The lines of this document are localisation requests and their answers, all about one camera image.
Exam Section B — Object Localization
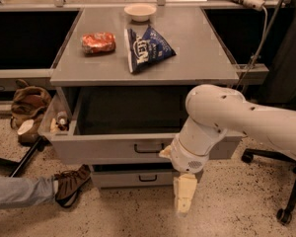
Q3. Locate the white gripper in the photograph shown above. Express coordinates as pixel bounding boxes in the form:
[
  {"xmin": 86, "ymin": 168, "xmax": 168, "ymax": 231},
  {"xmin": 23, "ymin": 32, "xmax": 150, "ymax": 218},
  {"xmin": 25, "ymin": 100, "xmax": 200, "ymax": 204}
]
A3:
[{"xmin": 159, "ymin": 135, "xmax": 209, "ymax": 215}]

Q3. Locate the grey top drawer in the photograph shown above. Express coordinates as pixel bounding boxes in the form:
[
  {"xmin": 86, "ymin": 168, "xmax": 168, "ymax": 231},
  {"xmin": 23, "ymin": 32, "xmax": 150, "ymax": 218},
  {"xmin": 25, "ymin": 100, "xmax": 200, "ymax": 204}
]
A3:
[{"xmin": 50, "ymin": 86, "xmax": 243, "ymax": 166}]

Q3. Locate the grey drawer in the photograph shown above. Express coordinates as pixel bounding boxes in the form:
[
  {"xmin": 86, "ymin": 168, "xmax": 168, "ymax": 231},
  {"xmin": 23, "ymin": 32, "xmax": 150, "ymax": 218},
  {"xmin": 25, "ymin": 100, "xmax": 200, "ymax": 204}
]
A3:
[
  {"xmin": 50, "ymin": 86, "xmax": 243, "ymax": 166},
  {"xmin": 91, "ymin": 162, "xmax": 180, "ymax": 189}
]

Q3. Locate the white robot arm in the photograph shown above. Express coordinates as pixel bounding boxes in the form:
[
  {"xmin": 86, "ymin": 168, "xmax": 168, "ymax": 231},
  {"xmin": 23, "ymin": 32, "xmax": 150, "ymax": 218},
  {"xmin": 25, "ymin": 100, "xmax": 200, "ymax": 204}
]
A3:
[{"xmin": 160, "ymin": 84, "xmax": 296, "ymax": 215}]

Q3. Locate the grey lower drawer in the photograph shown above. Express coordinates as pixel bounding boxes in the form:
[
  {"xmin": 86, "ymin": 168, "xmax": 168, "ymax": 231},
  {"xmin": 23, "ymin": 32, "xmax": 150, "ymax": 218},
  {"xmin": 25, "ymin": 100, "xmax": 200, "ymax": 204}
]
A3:
[{"xmin": 91, "ymin": 162, "xmax": 180, "ymax": 189}]

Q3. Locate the grey drawer cabinet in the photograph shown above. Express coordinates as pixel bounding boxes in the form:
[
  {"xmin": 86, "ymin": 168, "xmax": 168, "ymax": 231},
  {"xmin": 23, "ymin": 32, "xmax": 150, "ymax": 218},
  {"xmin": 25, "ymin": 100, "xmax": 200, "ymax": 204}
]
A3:
[{"xmin": 49, "ymin": 5, "xmax": 240, "ymax": 140}]

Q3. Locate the black office chair base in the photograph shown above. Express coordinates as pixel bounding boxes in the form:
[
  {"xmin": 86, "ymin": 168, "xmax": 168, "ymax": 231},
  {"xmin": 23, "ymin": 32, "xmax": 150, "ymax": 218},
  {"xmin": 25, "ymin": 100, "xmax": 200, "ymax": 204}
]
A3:
[{"xmin": 241, "ymin": 148, "xmax": 296, "ymax": 225}]

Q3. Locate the brown shoe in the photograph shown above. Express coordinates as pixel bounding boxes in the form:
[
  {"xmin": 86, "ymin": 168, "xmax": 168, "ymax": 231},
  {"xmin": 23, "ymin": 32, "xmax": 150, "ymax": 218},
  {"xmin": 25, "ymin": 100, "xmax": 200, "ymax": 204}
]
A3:
[{"xmin": 54, "ymin": 165, "xmax": 91, "ymax": 208}]

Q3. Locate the blue chip bag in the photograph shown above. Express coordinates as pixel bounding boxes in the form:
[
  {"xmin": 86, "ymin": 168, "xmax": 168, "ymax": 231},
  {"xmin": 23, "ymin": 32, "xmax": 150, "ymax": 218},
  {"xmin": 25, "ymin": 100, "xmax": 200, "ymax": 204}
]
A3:
[{"xmin": 124, "ymin": 26, "xmax": 177, "ymax": 74}]

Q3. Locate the black metal floor bar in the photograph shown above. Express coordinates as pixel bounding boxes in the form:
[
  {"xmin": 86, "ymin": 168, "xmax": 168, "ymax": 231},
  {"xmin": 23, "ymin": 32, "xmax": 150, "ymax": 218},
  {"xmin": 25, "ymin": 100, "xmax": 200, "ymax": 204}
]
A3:
[{"xmin": 0, "ymin": 137, "xmax": 45, "ymax": 177}]

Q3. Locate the orange snack bag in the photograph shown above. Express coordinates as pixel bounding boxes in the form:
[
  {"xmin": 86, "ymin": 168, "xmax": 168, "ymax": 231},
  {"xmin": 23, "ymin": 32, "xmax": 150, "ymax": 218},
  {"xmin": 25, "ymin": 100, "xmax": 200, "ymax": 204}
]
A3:
[{"xmin": 82, "ymin": 32, "xmax": 115, "ymax": 54}]

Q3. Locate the white bowl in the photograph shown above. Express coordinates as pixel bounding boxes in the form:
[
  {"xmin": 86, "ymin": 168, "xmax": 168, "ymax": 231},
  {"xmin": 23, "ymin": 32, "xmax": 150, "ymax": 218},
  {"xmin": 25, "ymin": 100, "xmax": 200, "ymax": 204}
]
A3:
[{"xmin": 124, "ymin": 3, "xmax": 157, "ymax": 23}]

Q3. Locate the person's leg in jeans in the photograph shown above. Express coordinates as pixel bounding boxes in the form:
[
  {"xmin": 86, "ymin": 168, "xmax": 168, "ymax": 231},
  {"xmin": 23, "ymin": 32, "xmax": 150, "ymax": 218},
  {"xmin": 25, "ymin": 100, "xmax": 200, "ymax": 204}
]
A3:
[{"xmin": 0, "ymin": 177, "xmax": 58, "ymax": 209}]

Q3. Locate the black lower drawer handle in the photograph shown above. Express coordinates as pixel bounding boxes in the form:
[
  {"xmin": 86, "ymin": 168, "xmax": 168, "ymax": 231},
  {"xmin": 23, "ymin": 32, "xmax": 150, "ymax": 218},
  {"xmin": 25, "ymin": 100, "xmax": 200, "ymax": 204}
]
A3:
[{"xmin": 138, "ymin": 175, "xmax": 158, "ymax": 183}]

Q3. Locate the black drawer handle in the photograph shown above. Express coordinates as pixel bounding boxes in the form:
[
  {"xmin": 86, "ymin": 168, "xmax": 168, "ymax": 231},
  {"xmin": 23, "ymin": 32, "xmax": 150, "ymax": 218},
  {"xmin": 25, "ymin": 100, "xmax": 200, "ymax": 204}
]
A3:
[
  {"xmin": 138, "ymin": 175, "xmax": 158, "ymax": 183},
  {"xmin": 133, "ymin": 143, "xmax": 165, "ymax": 154}
]

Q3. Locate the black top drawer handle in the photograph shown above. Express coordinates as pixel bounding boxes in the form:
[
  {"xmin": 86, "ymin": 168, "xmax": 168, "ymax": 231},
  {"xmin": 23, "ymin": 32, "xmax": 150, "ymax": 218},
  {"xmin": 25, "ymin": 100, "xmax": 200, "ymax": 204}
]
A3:
[{"xmin": 133, "ymin": 143, "xmax": 165, "ymax": 154}]

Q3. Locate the white hanging cable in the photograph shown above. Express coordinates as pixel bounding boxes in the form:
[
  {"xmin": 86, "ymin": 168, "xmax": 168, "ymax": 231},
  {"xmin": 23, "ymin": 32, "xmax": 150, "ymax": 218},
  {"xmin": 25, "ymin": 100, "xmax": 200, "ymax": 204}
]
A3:
[{"xmin": 235, "ymin": 5, "xmax": 269, "ymax": 91}]

